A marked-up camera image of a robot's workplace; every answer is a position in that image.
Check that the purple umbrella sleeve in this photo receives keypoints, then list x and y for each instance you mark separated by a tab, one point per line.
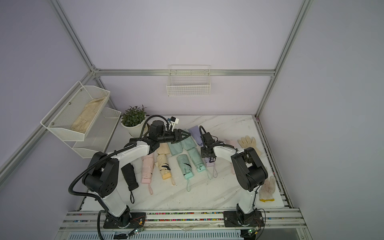
196	135

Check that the cream work glove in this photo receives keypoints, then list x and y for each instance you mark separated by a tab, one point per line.
248	142

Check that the pink umbrella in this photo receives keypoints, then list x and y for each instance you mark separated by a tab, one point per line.
147	171
237	146

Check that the green umbrella sleeve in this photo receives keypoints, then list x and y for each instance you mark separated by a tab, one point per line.
175	148
188	143

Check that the aluminium rail frame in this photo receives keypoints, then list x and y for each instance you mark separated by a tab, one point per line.
273	224

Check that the green umbrella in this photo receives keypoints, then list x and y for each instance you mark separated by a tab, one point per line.
186	169
198	162

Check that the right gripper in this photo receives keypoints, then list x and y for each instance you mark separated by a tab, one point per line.
203	151

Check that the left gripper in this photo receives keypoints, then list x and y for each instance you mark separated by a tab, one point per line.
177	135

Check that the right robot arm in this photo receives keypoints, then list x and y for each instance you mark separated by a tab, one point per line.
249	170

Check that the potted green plant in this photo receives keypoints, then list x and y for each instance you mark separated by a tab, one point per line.
134	120

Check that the yellow umbrella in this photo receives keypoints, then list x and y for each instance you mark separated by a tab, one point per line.
164	168

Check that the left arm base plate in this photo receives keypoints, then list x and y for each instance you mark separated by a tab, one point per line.
128	221

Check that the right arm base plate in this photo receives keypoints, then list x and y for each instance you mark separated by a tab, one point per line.
239	219

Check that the white tiered mesh shelf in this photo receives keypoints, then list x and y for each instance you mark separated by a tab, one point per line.
98	136

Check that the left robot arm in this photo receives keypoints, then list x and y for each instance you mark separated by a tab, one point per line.
101	179

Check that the white speckled work glove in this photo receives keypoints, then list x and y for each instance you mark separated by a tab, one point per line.
267	190

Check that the yellow umbrella sleeve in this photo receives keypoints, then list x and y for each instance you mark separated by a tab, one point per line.
163	149

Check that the cream glove in shelf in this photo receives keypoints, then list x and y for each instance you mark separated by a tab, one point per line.
84	120

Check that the black umbrella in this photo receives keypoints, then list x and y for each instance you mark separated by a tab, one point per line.
130	178

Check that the purple umbrella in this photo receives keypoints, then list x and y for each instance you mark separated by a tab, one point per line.
210	164

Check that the white wire wall basket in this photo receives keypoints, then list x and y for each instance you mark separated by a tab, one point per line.
189	80

